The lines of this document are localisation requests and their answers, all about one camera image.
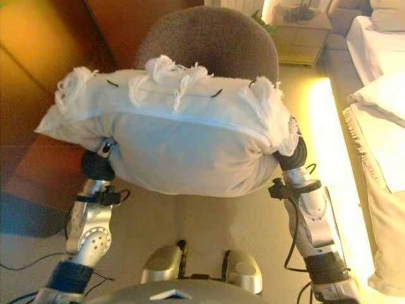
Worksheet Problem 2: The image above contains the pale blue pillow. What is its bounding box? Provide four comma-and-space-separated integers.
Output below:
368, 0, 405, 32

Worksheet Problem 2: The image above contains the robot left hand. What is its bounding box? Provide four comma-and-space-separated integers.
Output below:
80, 137, 116, 181

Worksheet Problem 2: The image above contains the thin black floor cable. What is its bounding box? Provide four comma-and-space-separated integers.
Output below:
0, 251, 115, 282

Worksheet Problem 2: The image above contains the grey upholstered armchair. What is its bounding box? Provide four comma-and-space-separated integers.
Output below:
134, 5, 280, 86

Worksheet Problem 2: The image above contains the folded white duvet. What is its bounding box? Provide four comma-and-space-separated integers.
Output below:
346, 71, 405, 124

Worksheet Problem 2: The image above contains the white fringed cushion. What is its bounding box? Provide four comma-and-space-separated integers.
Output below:
34, 54, 301, 199

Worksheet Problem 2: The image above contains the green plant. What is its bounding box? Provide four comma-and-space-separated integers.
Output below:
251, 9, 280, 36

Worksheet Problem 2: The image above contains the bed with white sheet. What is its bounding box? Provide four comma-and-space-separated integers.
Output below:
322, 15, 405, 292

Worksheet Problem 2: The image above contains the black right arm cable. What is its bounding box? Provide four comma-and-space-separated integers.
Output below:
283, 163, 318, 274

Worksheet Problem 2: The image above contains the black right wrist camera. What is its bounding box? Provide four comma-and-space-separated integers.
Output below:
268, 177, 285, 199

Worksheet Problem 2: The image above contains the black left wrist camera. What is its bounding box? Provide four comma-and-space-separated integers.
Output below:
101, 185, 121, 205

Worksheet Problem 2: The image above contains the beige nightstand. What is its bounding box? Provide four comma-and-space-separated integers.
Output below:
273, 9, 333, 67

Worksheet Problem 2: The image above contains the grey robot torso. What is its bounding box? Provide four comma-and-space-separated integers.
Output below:
84, 281, 263, 304

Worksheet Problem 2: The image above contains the blue cable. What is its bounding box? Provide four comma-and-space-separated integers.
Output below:
0, 291, 39, 304

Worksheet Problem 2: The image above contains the brown glossy wardrobe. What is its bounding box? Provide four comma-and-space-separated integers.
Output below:
0, 0, 140, 239

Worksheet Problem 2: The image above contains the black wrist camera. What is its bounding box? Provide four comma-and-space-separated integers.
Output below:
268, 177, 285, 199
101, 185, 121, 205

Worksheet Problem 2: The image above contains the silver robot right leg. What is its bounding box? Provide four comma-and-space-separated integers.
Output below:
223, 249, 263, 294

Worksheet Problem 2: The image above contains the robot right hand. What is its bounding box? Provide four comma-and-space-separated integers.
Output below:
273, 117, 308, 172

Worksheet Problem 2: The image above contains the grey padded headboard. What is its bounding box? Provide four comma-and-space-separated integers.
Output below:
327, 0, 374, 29

